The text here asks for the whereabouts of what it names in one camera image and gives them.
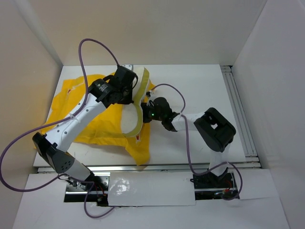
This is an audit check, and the cream white pillow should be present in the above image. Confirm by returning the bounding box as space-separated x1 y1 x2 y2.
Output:
121 66 151 137

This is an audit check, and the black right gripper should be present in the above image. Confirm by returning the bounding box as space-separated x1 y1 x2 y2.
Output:
128 102 164 123

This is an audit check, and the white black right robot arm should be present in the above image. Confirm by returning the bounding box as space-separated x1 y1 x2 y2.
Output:
141 97 236 187

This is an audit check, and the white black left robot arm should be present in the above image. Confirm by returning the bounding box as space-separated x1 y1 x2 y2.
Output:
32 66 142 190

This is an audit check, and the white cover sheet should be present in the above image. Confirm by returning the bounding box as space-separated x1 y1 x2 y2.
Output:
108 171 195 207

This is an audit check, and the yellow printed pillowcase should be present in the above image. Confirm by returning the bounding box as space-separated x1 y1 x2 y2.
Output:
45 76 150 166

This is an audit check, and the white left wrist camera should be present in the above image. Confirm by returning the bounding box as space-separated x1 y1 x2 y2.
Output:
123 64 134 71

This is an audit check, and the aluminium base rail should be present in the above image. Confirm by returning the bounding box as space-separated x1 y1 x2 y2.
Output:
38 158 262 200

